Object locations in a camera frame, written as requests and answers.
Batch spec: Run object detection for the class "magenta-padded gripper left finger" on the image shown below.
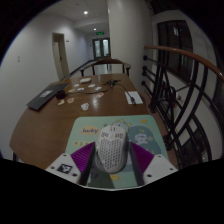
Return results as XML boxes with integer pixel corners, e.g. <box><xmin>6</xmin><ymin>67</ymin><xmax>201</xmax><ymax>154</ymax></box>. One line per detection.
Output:
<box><xmin>45</xmin><ymin>141</ymin><xmax>97</xmax><ymax>186</ymax></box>

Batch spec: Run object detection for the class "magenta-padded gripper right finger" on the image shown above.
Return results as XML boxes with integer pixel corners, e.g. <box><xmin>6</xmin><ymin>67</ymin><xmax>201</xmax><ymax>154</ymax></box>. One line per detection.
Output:
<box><xmin>128</xmin><ymin>141</ymin><xmax>179</xmax><ymax>187</ymax></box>

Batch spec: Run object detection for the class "white perforated computer mouse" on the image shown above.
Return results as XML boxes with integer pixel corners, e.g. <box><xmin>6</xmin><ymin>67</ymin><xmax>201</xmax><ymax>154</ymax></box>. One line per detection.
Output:
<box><xmin>95</xmin><ymin>123</ymin><xmax>130</xmax><ymax>174</ymax></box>

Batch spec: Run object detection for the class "green cartoon print mouse pad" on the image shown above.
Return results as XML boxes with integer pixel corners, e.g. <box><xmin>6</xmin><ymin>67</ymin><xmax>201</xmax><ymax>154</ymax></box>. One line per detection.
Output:
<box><xmin>64</xmin><ymin>114</ymin><xmax>169</xmax><ymax>190</ymax></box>

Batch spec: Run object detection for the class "closed black laptop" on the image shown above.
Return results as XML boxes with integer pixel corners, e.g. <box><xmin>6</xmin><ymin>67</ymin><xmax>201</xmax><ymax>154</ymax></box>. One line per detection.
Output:
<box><xmin>26</xmin><ymin>83</ymin><xmax>71</xmax><ymax>112</ymax></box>

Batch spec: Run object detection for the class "small black box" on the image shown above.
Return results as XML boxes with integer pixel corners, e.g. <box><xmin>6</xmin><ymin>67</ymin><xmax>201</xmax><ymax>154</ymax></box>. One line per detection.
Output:
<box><xmin>55</xmin><ymin>89</ymin><xmax>66</xmax><ymax>100</ymax></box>

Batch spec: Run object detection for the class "white paper card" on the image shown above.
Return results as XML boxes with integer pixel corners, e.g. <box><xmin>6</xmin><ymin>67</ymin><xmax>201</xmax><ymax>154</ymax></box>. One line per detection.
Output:
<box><xmin>124</xmin><ymin>90</ymin><xmax>144</xmax><ymax>106</ymax></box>

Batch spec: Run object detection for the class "beige side door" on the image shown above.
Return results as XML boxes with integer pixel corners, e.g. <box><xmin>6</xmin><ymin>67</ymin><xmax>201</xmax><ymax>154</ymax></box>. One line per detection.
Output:
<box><xmin>51</xmin><ymin>32</ymin><xmax>71</xmax><ymax>81</ymax></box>

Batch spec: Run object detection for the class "brown wooden armchair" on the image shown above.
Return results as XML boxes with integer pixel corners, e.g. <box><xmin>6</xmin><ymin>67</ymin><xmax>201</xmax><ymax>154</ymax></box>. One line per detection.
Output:
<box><xmin>79</xmin><ymin>57</ymin><xmax>132</xmax><ymax>78</ymax></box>

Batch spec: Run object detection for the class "black railing with wooden handrail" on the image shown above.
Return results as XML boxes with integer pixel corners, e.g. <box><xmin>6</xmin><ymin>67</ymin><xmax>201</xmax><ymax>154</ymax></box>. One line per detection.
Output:
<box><xmin>141</xmin><ymin>44</ymin><xmax>224</xmax><ymax>171</ymax></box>

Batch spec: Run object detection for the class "dark framed window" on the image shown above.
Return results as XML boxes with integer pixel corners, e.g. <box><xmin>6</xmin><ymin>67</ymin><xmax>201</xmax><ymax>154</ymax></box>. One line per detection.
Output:
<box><xmin>157</xmin><ymin>20</ymin><xmax>194</xmax><ymax>84</ymax></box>

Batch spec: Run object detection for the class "glazed double door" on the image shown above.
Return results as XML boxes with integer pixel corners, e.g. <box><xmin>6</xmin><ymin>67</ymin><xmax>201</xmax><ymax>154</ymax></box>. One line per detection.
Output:
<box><xmin>92</xmin><ymin>37</ymin><xmax>111</xmax><ymax>61</ymax></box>

